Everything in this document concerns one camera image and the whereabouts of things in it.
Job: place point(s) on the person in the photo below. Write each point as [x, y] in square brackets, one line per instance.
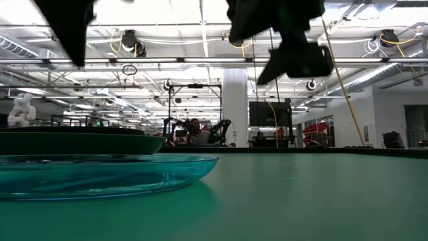
[199, 137]

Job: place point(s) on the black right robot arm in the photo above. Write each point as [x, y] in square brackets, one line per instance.
[267, 13]

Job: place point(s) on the background black gantry frame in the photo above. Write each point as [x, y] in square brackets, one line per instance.
[195, 86]

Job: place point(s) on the large dark green plate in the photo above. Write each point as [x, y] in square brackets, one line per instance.
[83, 144]

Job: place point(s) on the black aluminium table frame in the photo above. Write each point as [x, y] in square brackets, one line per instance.
[334, 151]

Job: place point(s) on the background black robot arm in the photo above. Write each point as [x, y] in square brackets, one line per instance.
[220, 129]
[183, 123]

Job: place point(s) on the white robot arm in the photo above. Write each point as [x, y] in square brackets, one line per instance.
[21, 110]

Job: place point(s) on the clear blue plastic plate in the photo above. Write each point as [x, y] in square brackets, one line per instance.
[100, 177]

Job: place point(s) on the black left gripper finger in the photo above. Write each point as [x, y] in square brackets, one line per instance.
[68, 26]

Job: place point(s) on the black office chair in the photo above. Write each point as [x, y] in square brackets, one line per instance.
[393, 140]

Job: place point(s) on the red shelf bins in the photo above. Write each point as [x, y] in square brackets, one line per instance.
[314, 129]

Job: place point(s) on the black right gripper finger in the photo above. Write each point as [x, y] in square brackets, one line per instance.
[274, 65]

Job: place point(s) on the black flat monitor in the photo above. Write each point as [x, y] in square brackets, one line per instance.
[267, 114]

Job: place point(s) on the white room column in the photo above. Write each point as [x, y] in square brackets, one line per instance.
[235, 107]

